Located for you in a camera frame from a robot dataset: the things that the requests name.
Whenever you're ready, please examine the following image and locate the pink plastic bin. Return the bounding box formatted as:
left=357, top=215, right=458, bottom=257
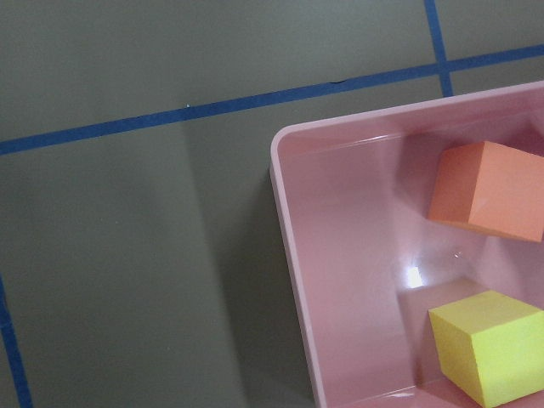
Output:
left=270, top=82, right=543, bottom=407

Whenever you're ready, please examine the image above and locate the orange foam block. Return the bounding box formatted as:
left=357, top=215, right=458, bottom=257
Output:
left=428, top=141, right=543, bottom=242

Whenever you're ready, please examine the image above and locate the yellow foam block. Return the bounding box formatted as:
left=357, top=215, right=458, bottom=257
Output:
left=428, top=291, right=543, bottom=407

